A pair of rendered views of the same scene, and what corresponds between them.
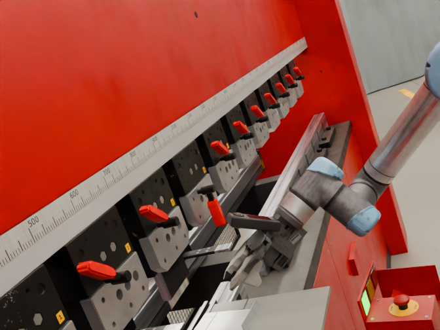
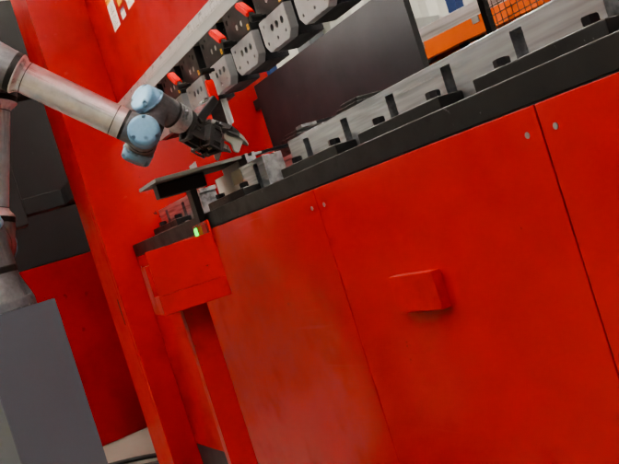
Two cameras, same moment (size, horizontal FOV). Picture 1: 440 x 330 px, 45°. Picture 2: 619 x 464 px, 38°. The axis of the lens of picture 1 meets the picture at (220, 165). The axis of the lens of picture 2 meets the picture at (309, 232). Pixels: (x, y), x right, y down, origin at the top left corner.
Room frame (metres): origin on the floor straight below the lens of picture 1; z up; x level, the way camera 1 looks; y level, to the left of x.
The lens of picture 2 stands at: (2.86, -1.67, 0.77)
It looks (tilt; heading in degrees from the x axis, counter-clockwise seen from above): 1 degrees down; 132
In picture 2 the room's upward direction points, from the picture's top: 18 degrees counter-clockwise
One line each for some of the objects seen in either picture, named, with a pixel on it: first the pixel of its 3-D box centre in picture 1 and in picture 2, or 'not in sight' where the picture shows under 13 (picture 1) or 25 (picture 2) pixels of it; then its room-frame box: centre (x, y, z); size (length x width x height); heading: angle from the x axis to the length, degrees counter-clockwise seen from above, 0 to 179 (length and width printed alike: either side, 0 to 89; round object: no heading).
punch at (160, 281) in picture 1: (172, 275); (222, 118); (1.01, 0.17, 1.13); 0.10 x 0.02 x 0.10; 158
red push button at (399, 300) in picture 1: (402, 304); not in sight; (1.17, -0.30, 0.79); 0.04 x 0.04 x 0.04
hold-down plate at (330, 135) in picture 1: (327, 137); not in sight; (2.66, -0.57, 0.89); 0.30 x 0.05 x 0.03; 158
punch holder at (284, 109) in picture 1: (270, 97); not in sight; (2.10, -0.28, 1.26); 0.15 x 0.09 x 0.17; 158
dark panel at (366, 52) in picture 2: not in sight; (334, 103); (0.99, 0.73, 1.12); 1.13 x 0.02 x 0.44; 158
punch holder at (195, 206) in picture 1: (181, 186); (227, 58); (1.17, 0.10, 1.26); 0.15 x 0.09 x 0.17; 158
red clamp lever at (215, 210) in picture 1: (211, 206); (211, 85); (1.13, 0.05, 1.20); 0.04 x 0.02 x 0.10; 68
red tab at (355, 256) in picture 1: (355, 258); (418, 291); (1.90, -0.37, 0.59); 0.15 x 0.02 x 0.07; 158
